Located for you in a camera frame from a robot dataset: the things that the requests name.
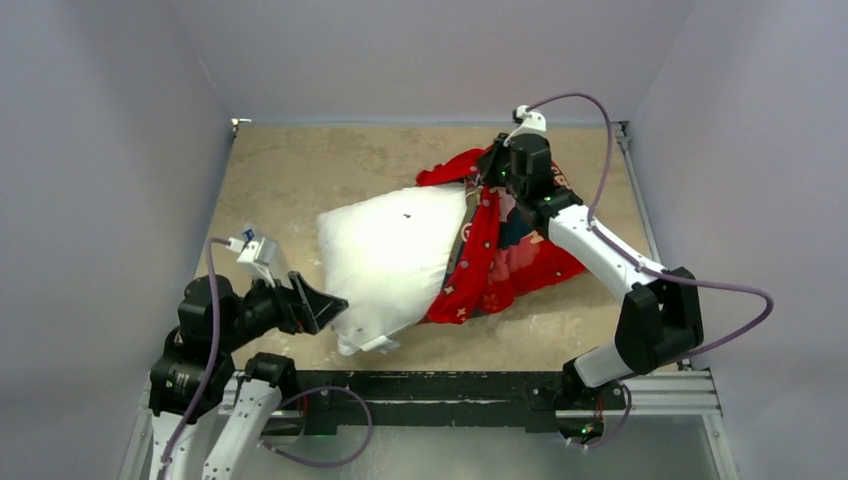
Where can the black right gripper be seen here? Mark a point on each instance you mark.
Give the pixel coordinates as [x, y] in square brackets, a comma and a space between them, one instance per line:
[494, 158]

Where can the white pillow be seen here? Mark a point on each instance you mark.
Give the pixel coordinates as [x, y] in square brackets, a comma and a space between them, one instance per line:
[387, 257]

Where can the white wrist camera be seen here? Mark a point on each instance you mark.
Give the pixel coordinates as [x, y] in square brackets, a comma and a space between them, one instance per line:
[273, 270]
[527, 121]

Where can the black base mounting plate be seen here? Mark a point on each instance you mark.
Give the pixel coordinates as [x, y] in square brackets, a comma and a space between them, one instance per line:
[532, 401]

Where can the metal corner bracket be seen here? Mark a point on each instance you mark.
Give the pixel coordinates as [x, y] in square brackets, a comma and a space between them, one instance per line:
[240, 123]

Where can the red printed pillowcase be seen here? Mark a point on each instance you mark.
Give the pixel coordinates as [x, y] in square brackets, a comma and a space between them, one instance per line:
[496, 256]

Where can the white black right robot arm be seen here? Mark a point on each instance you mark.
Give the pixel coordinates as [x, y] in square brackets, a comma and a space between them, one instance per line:
[660, 316]

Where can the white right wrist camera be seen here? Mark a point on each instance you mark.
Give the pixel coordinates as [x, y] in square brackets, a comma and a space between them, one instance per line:
[527, 121]

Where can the aluminium front frame rail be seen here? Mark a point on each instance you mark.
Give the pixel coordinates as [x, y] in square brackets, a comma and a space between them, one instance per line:
[277, 421]

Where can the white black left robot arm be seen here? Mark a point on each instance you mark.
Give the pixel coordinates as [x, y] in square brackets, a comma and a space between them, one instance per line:
[205, 378]

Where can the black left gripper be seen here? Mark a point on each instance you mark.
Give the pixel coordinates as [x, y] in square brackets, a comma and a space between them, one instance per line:
[317, 307]

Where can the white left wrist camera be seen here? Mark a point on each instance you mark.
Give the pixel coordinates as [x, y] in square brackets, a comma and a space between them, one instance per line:
[273, 270]

